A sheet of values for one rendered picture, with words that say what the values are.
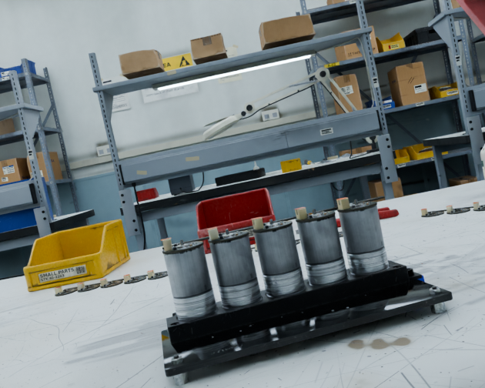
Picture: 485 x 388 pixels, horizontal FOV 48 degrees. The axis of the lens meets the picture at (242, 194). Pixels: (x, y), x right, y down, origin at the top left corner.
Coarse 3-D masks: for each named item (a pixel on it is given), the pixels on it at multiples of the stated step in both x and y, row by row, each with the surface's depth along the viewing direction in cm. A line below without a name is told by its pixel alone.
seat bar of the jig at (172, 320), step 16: (384, 272) 33; (400, 272) 33; (320, 288) 32; (336, 288) 32; (352, 288) 33; (368, 288) 33; (384, 288) 33; (256, 304) 32; (272, 304) 32; (288, 304) 32; (304, 304) 32; (320, 304) 32; (176, 320) 32; (192, 320) 31; (208, 320) 31; (224, 320) 31; (240, 320) 31; (256, 320) 32; (176, 336) 31; (192, 336) 31
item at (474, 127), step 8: (440, 24) 271; (440, 32) 274; (448, 40) 266; (472, 120) 263; (472, 128) 263; (480, 128) 263; (472, 136) 263; (480, 136) 263; (472, 144) 264; (480, 144) 264; (480, 160) 264
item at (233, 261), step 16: (240, 240) 32; (224, 256) 32; (240, 256) 32; (224, 272) 32; (240, 272) 32; (224, 288) 32; (240, 288) 32; (256, 288) 32; (224, 304) 32; (240, 304) 32
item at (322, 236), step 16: (304, 224) 33; (320, 224) 32; (336, 224) 33; (304, 240) 33; (320, 240) 32; (336, 240) 33; (304, 256) 34; (320, 256) 33; (336, 256) 33; (320, 272) 33; (336, 272) 33
